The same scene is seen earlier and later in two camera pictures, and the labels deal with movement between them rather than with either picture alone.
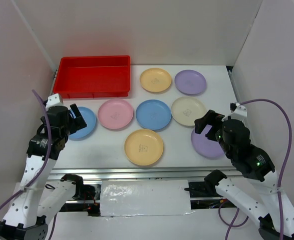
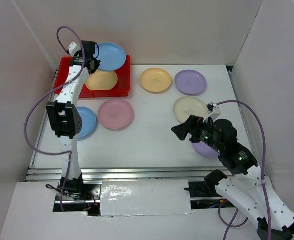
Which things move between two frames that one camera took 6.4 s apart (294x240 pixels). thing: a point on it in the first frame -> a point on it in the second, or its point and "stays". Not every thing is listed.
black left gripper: x=77 y=123 -> x=97 y=64
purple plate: x=208 y=148 stays
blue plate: x=153 y=114 -> x=111 y=56
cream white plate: x=186 y=110 stays
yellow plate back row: x=155 y=80 stays
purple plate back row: x=190 y=82 stays
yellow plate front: x=143 y=147 -> x=101 y=80
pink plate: x=115 y=114 stays
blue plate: x=90 y=120 stays
